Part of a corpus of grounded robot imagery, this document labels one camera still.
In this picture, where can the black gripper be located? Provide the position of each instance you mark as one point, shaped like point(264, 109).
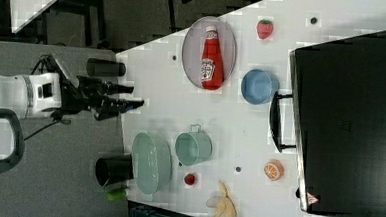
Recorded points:
point(90, 95)

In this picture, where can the red felt ketchup bottle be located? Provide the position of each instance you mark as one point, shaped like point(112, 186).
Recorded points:
point(211, 67)

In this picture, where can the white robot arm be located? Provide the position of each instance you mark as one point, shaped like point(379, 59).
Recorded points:
point(52, 95)

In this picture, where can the grey oval plate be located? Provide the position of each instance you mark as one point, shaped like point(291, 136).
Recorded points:
point(192, 48)

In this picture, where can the green perforated colander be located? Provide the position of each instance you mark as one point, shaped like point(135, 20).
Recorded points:
point(151, 160)

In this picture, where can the green metal cup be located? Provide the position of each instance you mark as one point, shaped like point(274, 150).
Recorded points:
point(193, 147)

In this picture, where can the small red toy fruit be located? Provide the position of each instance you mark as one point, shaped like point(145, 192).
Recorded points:
point(189, 179)

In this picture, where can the blue bowl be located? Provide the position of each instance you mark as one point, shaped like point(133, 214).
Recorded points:
point(259, 86)

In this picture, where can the toy peeled banana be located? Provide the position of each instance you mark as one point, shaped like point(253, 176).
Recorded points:
point(222, 204)

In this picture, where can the red toy strawberry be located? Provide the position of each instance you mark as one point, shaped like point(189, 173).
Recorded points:
point(264, 28)

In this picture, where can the toy orange slice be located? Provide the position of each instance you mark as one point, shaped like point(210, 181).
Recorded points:
point(274, 170)

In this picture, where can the black toaster oven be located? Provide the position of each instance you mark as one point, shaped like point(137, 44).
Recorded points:
point(339, 106)

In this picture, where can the black cylinder upper post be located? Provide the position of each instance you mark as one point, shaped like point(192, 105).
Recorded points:
point(105, 68)

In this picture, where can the green clamp handle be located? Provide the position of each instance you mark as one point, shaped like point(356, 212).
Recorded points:
point(116, 194)

